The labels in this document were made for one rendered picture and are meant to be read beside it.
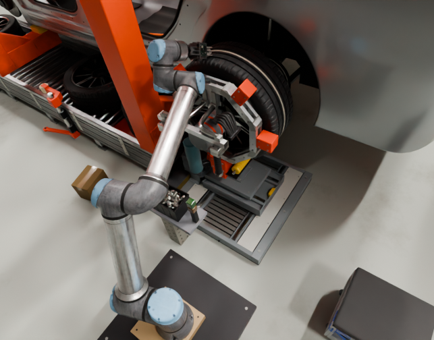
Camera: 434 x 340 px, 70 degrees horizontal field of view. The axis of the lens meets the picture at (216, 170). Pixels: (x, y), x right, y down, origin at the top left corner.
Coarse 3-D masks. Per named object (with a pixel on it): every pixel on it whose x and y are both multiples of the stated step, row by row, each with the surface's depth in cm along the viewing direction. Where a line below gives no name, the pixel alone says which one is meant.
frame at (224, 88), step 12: (216, 84) 149; (228, 84) 148; (228, 96) 147; (240, 108) 148; (252, 108) 152; (252, 120) 151; (252, 132) 156; (252, 144) 163; (228, 156) 186; (240, 156) 177; (252, 156) 169
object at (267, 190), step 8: (272, 176) 233; (280, 176) 232; (208, 184) 231; (216, 184) 233; (264, 184) 229; (272, 184) 228; (280, 184) 230; (216, 192) 233; (224, 192) 225; (232, 192) 227; (256, 192) 225; (264, 192) 224; (272, 192) 220; (232, 200) 226; (240, 200) 219; (248, 200) 221; (256, 200) 218; (264, 200) 216; (248, 208) 220; (256, 208) 214; (264, 208) 219
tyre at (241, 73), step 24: (216, 48) 162; (240, 48) 158; (216, 72) 153; (240, 72) 147; (264, 72) 152; (264, 96) 149; (288, 96) 162; (192, 120) 196; (264, 120) 157; (288, 120) 171
